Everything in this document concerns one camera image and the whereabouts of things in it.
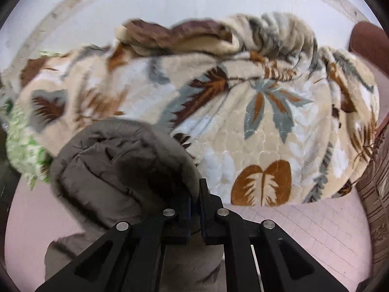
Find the grey-brown quilted hooded jacket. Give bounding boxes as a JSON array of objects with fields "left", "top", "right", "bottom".
[{"left": 41, "top": 118, "right": 227, "bottom": 291}]

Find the pink quilted mattress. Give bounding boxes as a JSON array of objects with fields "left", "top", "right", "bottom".
[{"left": 5, "top": 180, "right": 372, "bottom": 291}]

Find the beige leaf-print blanket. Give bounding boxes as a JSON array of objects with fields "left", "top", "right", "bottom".
[{"left": 17, "top": 12, "right": 380, "bottom": 206}]

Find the green checkered pillow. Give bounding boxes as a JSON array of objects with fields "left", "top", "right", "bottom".
[{"left": 1, "top": 94, "right": 53, "bottom": 189}]

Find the striped floral sofa cushion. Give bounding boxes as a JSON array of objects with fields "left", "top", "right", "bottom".
[{"left": 353, "top": 127, "right": 389, "bottom": 278}]

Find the dark red headboard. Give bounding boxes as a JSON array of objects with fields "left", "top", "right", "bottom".
[{"left": 349, "top": 21, "right": 389, "bottom": 75}]

